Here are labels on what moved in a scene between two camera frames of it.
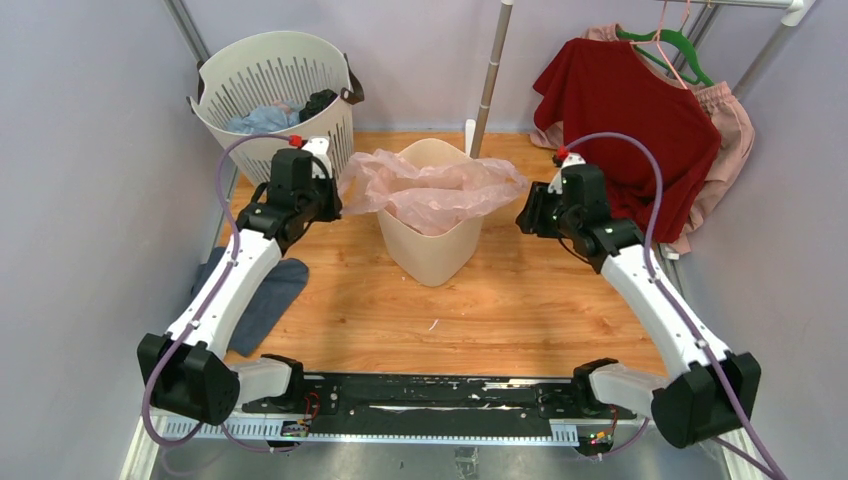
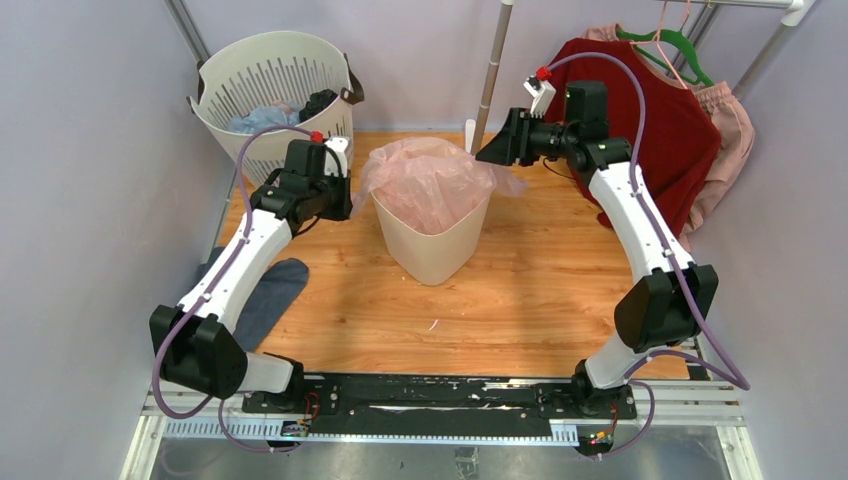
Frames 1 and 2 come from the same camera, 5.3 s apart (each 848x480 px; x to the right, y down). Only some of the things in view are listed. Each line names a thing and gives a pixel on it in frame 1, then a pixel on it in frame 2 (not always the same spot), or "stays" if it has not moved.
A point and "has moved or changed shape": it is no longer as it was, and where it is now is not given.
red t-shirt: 593,87 stays
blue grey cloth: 273,116 stays
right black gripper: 531,218 -> 506,147
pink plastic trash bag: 425,200 has moved or changed shape
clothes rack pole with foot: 474,132 stays
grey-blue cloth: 272,306 stays
